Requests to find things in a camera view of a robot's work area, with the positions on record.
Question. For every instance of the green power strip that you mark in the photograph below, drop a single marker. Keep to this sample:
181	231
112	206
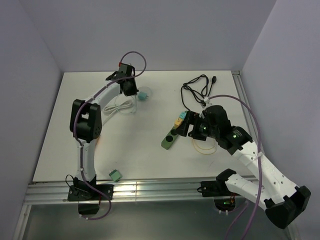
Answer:
169	139

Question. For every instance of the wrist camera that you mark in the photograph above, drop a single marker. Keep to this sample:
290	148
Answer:
205	103
126	70

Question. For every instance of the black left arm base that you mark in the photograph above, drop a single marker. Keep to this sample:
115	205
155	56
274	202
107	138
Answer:
89	196

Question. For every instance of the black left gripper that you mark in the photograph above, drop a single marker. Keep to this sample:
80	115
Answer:
134	91

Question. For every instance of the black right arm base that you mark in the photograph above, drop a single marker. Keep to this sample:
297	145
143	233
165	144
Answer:
225	201

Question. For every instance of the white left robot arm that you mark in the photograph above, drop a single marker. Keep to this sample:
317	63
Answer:
86	120

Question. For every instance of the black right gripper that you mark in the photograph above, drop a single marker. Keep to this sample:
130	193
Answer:
193	118

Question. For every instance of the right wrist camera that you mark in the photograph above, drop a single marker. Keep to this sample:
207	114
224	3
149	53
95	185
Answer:
205	103

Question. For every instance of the yellow charger plug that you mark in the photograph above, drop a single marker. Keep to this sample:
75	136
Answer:
177	122

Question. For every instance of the green charger plug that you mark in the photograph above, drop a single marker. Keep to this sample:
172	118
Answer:
115	175

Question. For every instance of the teal charger plug with cable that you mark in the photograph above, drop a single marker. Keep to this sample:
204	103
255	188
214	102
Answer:
128	105

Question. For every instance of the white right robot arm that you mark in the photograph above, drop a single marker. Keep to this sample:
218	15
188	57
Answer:
280	198

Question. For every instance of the teal dual usb charger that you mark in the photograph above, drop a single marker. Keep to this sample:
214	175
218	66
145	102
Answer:
183	115

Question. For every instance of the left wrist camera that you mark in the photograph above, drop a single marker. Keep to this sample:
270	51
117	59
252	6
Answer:
126	70

